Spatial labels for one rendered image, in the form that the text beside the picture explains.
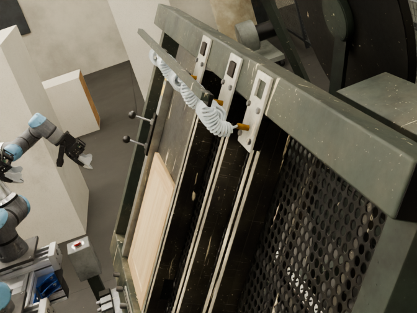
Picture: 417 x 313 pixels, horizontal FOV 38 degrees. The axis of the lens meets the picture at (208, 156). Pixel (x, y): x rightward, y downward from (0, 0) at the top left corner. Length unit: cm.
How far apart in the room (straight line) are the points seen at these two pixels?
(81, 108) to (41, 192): 269
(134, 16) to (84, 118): 197
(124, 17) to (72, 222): 219
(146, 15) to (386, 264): 547
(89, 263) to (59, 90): 471
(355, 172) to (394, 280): 19
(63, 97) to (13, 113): 276
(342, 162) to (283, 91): 34
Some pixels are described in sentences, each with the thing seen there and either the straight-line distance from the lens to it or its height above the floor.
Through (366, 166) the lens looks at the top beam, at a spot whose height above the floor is 190.
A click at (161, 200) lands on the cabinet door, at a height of 127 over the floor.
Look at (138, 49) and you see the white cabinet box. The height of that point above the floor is 105.
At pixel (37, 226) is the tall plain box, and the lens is 542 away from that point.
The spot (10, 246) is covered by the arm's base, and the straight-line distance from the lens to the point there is 314.
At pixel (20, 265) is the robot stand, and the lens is 313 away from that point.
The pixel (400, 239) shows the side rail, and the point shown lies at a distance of 103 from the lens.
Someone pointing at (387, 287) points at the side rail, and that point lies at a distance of 104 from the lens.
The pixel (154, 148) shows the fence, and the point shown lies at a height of 137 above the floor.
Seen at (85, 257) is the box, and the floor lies 88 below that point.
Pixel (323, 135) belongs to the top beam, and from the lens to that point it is 118.
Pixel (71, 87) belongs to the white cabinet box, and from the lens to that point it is 772.
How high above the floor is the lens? 239
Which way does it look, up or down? 24 degrees down
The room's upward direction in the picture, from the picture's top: 19 degrees counter-clockwise
